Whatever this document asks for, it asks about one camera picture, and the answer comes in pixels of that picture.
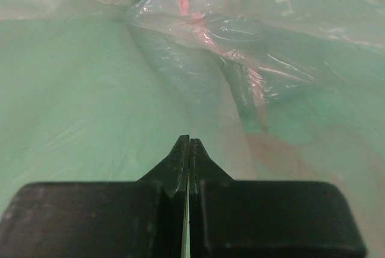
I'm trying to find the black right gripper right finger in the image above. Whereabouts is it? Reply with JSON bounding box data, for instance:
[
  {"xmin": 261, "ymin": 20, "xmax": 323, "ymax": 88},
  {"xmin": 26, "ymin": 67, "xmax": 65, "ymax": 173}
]
[{"xmin": 189, "ymin": 139, "xmax": 367, "ymax": 257}]

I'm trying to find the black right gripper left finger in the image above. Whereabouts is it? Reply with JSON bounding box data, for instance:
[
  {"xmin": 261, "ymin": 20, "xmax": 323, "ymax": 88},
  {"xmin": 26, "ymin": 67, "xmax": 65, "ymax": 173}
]
[{"xmin": 1, "ymin": 135, "xmax": 190, "ymax": 257}]

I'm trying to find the green plastic trash bin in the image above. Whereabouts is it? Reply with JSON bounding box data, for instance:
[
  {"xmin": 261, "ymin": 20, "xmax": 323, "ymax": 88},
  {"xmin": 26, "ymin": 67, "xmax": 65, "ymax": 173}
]
[{"xmin": 0, "ymin": 0, "xmax": 385, "ymax": 258}]

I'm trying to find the pink plastic trash bag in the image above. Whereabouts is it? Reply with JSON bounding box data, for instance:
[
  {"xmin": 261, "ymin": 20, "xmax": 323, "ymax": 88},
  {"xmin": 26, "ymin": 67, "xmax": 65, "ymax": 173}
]
[{"xmin": 0, "ymin": 0, "xmax": 385, "ymax": 258}]

